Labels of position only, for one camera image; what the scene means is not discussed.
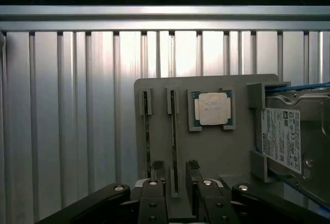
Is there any green RAM stick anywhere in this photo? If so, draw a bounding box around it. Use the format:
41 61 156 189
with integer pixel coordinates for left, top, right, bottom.
170 90 180 194
142 91 153 179

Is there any grey plastic parts rack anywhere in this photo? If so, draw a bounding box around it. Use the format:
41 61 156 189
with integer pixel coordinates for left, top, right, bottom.
134 73 293 224

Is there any CPU with silver lid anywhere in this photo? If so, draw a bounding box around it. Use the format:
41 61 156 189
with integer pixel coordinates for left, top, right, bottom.
191 91 232 127

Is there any silver hard disk white label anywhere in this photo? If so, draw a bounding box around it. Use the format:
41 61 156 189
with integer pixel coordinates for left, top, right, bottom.
259 92 330 205

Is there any blue disk wire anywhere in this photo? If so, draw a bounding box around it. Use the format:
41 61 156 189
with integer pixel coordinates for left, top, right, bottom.
264 81 330 92

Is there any aluminium table frame rail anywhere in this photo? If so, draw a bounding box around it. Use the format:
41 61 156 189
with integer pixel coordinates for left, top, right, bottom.
0 4 330 32

